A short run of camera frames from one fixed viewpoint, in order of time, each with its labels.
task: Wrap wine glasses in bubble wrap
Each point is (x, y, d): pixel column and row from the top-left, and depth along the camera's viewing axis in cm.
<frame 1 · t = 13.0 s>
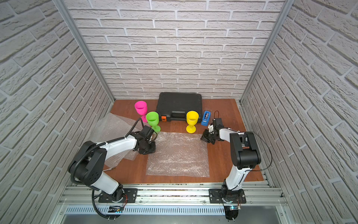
left hand: (156, 149, 90), fingers closed
right hand: (203, 137, 97), fingers closed
pink plastic wine glass: (141, 107, 97), point 15 cm above the table
green plastic wine glass: (152, 117, 96), point 12 cm above the table
yellow plastic wine glass: (192, 117, 94), point 13 cm above the table
black plastic tool case: (173, 106, 111), point 5 cm above the table
blue tape dispenser: (206, 117, 105), point 5 cm above the table
bubble wrap sheet: (178, 154, 90), on the table
bubble wrap stack: (114, 126, 102), on the table

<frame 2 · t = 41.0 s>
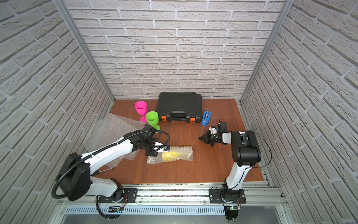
left hand: (161, 146, 84), fingers closed
right hand: (200, 138, 96), fingers closed
yellow plastic wine glass: (171, 156, 82), point 8 cm above the table
bubble wrap sheet: (158, 159, 83), point 6 cm above the table
the other named things where they were.

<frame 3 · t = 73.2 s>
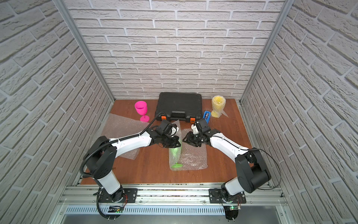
left hand: (183, 144, 84), fingers closed
right hand: (185, 141, 85), fingers open
green plastic wine glass: (175, 152, 84), point 8 cm above the table
yellow plastic wine glass: (218, 104, 97), point 17 cm above the table
bubble wrap sheet 2: (188, 157, 89), on the table
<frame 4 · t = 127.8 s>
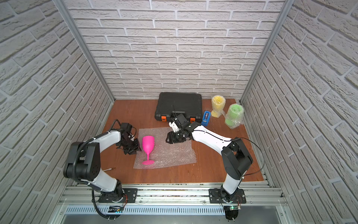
left hand: (141, 148, 90), fingers open
right hand: (171, 140, 84), fingers open
pink plastic wine glass: (148, 143, 89), point 6 cm above the table
green plastic wine glass: (234, 117, 94), point 14 cm above the table
bubble wrap stack: (163, 154, 91), on the table
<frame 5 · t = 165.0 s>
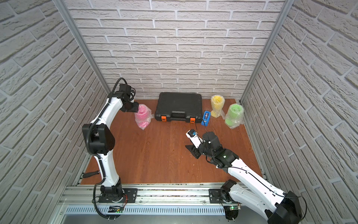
left hand: (135, 106, 94), fingers open
right hand: (191, 142, 77), fingers open
pink plastic wine glass: (142, 113, 93), point 15 cm above the table
